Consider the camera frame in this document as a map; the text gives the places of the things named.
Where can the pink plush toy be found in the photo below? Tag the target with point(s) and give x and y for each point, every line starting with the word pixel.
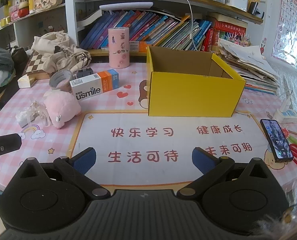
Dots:
pixel 61 105

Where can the dark brown bag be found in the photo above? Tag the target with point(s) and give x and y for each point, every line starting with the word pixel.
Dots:
pixel 19 57

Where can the black smartphone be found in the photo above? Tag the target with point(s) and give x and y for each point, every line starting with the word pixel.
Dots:
pixel 276 140

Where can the wooden chessboard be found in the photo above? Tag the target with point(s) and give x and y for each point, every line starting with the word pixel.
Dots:
pixel 36 65

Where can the white lamp bar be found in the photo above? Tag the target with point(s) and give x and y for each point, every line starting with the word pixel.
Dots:
pixel 126 6

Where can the white yellow paper block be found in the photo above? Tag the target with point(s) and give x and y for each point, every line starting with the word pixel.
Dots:
pixel 26 82

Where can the small dark box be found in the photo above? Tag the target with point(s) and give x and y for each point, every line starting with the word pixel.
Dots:
pixel 84 73

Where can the row of children's books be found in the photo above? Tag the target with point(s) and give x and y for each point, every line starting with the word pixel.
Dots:
pixel 153 30

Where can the alphabet wall poster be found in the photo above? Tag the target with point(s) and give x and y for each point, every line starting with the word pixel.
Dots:
pixel 288 22

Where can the grey fluffy sleeve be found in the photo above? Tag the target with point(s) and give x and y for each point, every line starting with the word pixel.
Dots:
pixel 296 212

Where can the stack of papers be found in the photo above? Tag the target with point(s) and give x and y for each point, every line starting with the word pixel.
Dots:
pixel 248 65

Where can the white lace cloth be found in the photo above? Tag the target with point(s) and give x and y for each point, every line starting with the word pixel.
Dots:
pixel 293 85

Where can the pearl hair clip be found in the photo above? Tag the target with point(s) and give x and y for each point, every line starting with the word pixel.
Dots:
pixel 41 112

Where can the pink printed cylinder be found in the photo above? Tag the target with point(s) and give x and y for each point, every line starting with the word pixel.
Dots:
pixel 118 50

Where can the silver duct tape roll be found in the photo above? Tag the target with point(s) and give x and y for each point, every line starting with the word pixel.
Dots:
pixel 56 86

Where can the thick dark book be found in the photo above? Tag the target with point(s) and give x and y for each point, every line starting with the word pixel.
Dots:
pixel 88 20

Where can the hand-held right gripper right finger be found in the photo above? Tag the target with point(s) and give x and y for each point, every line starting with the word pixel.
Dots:
pixel 203 160

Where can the white soft block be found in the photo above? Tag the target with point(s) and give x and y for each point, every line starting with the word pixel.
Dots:
pixel 22 113

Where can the beige cloth bag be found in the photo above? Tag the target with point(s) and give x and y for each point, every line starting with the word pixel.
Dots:
pixel 53 47

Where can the white side shelf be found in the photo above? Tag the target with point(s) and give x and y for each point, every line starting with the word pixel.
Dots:
pixel 38 12

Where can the white wooden bookshelf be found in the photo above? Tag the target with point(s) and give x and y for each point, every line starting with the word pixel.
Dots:
pixel 71 17

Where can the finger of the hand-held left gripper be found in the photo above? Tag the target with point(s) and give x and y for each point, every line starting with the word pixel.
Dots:
pixel 6 143

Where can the pink checked table mat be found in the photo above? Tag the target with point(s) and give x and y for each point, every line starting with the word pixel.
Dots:
pixel 108 105

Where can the yellow cardboard box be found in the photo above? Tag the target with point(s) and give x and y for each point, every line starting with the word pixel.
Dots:
pixel 188 95

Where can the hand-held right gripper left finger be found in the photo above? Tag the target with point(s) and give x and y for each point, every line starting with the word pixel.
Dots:
pixel 84 160

